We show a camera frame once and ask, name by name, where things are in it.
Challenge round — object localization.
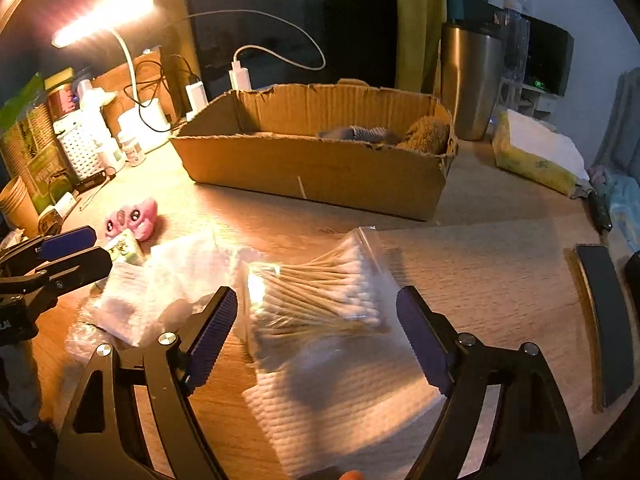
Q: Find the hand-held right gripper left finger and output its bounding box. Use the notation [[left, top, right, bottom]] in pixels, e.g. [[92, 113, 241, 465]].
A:
[[52, 286, 239, 480]]

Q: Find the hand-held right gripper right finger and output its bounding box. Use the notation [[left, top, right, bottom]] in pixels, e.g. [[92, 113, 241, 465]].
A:
[[395, 285, 583, 480]]

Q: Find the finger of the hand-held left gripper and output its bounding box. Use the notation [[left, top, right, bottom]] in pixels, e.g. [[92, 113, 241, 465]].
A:
[[0, 226, 98, 277], [0, 246, 113, 307]]

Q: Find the bag of cotton swabs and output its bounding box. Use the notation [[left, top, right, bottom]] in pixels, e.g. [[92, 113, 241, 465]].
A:
[[240, 227, 401, 363]]

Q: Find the cardboard box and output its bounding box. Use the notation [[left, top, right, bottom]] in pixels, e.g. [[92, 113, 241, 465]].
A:
[[170, 79, 459, 222]]

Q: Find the small green packet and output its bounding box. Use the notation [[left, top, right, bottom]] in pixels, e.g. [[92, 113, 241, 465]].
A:
[[102, 230, 147, 267]]

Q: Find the stack of paper cups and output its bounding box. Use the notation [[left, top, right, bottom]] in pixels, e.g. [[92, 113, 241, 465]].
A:
[[0, 176, 41, 237]]

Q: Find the pink plush toy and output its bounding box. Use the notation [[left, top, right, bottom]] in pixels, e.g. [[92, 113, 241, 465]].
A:
[[103, 198, 160, 242]]

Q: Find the clear bag of cotton pads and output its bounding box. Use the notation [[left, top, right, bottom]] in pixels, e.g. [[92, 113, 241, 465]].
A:
[[65, 232, 257, 361]]

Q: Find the white plastic basket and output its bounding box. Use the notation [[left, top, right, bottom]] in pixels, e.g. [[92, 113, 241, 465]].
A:
[[52, 110, 109, 182]]

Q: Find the white paper towel stack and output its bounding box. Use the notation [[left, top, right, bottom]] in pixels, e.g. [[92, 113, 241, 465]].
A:
[[242, 332, 447, 479]]

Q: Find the green carton box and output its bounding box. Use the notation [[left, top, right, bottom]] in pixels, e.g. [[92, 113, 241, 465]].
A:
[[0, 73, 77, 214]]

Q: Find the small white pill bottle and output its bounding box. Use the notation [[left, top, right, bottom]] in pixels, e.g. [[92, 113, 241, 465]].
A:
[[117, 132, 147, 167]]

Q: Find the white desk lamp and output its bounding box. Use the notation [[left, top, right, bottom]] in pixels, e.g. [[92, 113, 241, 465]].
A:
[[50, 0, 174, 151]]

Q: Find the red jar with yellow lid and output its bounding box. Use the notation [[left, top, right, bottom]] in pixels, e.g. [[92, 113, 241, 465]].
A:
[[44, 67, 82, 122]]

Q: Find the white charger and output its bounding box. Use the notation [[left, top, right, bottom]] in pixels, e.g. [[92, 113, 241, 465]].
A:
[[229, 60, 254, 92], [185, 80, 209, 114]]

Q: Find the brown plush toy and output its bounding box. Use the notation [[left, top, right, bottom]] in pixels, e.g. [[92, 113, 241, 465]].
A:
[[397, 115, 452, 155]]

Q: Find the yellow tissue pack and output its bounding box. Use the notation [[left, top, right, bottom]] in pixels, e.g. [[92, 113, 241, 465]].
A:
[[492, 108, 592, 197]]

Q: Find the grey cloth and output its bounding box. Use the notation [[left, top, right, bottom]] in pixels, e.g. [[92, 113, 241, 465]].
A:
[[317, 125, 402, 146]]

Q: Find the stainless steel tumbler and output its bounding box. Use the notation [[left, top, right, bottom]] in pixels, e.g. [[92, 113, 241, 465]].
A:
[[439, 20, 504, 142]]

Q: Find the light blue cloth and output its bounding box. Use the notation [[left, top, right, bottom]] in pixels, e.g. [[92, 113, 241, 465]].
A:
[[589, 67, 640, 254]]

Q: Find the clear plastic bottle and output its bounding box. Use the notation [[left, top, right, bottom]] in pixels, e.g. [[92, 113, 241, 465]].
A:
[[500, 0, 532, 111]]

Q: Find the black monitor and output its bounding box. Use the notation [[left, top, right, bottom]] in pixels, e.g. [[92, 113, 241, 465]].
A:
[[524, 14, 575, 97]]

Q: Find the green curtain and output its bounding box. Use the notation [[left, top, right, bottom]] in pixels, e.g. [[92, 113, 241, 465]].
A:
[[392, 0, 449, 94]]

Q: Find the black cable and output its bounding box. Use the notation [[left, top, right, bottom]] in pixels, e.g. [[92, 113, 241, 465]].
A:
[[131, 54, 202, 134]]

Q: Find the black handled tool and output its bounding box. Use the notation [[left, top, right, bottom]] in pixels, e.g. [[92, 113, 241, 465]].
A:
[[574, 182, 614, 234]]

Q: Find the white cable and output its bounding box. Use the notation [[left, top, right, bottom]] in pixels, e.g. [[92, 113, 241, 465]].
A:
[[170, 9, 327, 72]]

